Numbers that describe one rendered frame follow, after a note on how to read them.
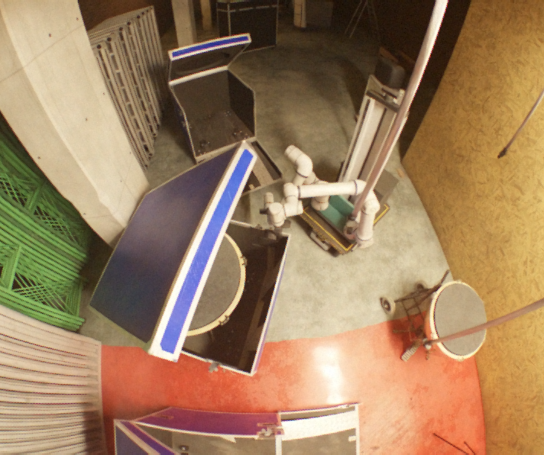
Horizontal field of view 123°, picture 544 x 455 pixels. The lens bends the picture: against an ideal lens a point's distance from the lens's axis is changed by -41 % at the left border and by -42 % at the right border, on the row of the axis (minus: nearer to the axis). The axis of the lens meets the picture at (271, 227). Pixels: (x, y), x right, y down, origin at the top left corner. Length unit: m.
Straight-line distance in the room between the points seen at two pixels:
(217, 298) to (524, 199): 2.82
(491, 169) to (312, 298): 2.41
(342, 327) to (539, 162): 2.56
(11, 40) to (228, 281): 1.87
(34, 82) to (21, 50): 0.19
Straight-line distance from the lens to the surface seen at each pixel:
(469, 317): 2.52
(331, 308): 2.74
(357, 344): 2.76
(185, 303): 0.94
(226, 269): 1.74
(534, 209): 2.78
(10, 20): 1.46
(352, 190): 1.87
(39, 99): 1.49
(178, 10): 6.06
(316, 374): 2.63
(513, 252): 2.96
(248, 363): 2.41
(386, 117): 2.00
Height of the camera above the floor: 2.58
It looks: 59 degrees down
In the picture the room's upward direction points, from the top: 3 degrees clockwise
